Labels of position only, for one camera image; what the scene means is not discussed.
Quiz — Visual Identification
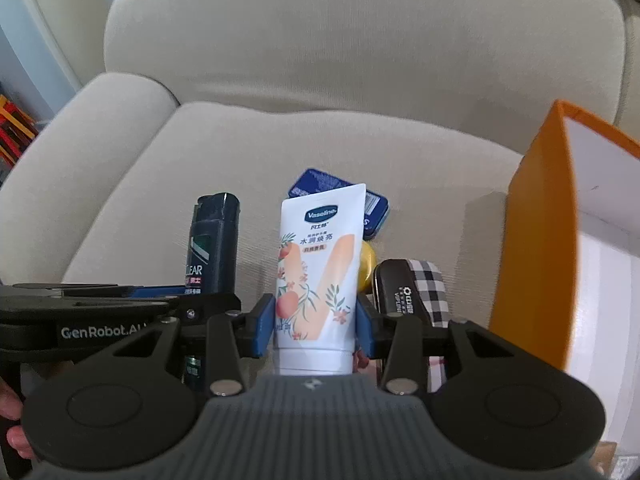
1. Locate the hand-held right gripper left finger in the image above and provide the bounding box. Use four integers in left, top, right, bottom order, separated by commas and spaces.
112, 294, 276, 397

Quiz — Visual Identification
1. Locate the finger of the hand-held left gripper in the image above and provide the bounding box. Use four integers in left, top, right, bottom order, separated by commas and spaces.
0, 282, 201, 307
75, 292, 242, 325

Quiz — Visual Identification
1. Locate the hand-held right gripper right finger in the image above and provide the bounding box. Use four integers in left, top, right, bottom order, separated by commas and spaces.
354, 302, 517, 395

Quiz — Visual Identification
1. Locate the dark green shampoo bottle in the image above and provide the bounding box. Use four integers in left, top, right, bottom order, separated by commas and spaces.
181, 192, 242, 392

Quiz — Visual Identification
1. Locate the white lotion tube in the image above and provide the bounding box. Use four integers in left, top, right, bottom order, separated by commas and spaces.
274, 182, 367, 377

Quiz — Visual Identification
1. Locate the orange cardboard box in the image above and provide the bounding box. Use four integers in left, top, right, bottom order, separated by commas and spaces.
489, 100, 640, 466

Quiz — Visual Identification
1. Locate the person's left hand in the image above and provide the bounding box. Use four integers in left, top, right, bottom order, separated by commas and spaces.
0, 377, 37, 462

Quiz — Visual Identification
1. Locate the dark brown case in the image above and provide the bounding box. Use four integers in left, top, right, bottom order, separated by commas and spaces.
374, 259, 432, 392

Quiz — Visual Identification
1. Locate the yellow round container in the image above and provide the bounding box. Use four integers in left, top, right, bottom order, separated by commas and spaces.
358, 241, 377, 295

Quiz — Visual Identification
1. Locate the plaid cloth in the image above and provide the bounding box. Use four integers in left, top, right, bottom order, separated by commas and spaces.
406, 259, 452, 393

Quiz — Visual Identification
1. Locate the blue tin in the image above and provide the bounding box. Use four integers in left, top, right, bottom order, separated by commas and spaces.
287, 167, 391, 240

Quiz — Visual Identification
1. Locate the red metal rack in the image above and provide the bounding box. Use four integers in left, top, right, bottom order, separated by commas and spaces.
0, 94, 39, 173

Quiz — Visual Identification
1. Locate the beige fabric sofa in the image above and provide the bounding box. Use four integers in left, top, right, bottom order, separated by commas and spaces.
0, 0, 640, 321

